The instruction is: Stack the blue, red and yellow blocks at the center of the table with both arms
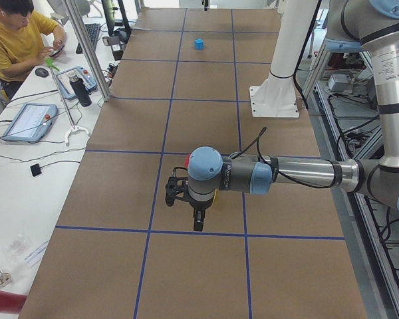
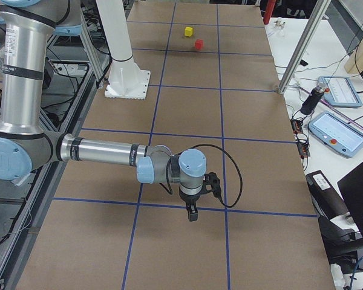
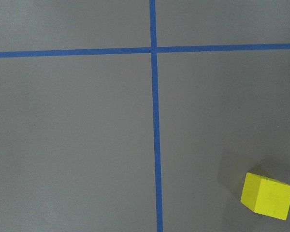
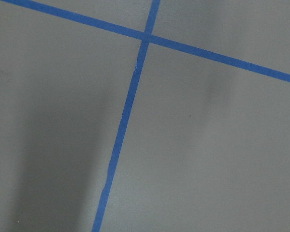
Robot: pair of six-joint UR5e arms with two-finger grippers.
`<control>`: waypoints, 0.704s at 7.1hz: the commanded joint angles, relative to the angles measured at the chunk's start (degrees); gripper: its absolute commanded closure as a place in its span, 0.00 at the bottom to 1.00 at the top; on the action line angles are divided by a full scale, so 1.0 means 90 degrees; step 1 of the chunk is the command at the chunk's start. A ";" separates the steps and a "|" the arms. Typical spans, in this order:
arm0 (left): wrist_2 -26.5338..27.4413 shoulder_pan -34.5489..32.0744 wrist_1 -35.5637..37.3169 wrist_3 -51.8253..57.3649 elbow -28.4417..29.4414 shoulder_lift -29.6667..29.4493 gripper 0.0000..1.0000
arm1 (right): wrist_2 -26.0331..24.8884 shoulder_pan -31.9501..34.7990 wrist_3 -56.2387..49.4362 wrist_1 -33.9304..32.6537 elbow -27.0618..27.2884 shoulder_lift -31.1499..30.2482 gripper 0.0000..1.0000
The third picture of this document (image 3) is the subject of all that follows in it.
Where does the yellow wooden cube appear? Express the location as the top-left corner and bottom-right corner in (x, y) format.
(240, 173), (290, 220)

